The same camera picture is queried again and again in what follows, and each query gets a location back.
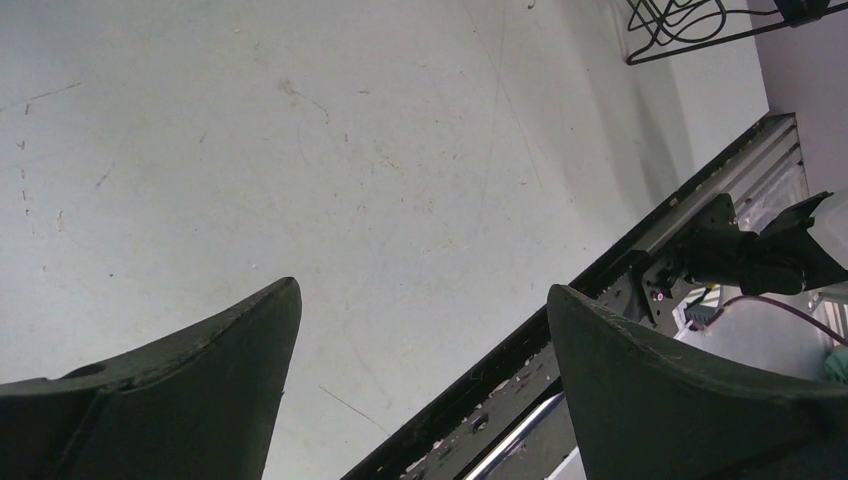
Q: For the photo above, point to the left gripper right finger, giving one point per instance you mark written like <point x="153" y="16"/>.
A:
<point x="646" y="406"/>

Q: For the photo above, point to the black wire dish rack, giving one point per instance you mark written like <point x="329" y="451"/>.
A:
<point x="678" y="27"/>

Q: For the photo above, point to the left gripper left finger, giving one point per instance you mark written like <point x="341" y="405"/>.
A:
<point x="200" y="403"/>

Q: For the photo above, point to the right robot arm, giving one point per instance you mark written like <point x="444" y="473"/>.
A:
<point x="804" y="248"/>

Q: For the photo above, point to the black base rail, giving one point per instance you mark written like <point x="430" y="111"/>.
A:
<point x="509" y="417"/>

